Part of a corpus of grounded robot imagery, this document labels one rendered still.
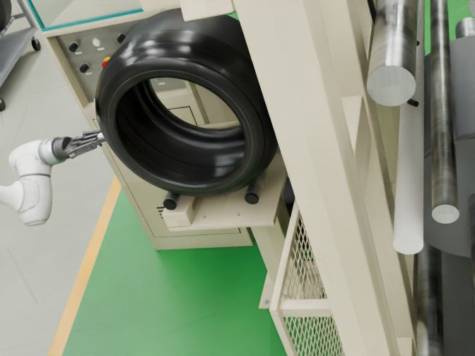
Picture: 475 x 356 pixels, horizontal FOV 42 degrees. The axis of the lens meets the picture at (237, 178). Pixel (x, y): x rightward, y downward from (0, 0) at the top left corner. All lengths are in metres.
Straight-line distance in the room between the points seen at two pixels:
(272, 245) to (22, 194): 1.02
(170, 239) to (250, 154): 1.51
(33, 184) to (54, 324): 1.23
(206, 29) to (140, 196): 1.46
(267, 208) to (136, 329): 1.20
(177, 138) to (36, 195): 0.50
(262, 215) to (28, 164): 0.80
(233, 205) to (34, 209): 0.66
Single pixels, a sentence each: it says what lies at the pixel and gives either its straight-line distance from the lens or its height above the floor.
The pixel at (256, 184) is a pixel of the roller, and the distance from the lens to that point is 1.91.
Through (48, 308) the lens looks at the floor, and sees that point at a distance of 3.36.
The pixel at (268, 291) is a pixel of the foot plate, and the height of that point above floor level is 0.01.
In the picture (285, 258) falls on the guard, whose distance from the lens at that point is 1.53.
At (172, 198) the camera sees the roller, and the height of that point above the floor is 0.92.
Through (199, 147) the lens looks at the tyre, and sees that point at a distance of 2.13.
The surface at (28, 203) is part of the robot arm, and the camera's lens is 2.15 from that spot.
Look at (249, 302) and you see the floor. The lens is 2.84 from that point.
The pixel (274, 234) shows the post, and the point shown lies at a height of 0.38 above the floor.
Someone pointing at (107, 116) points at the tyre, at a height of 1.26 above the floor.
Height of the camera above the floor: 2.06
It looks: 36 degrees down
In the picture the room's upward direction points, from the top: 21 degrees counter-clockwise
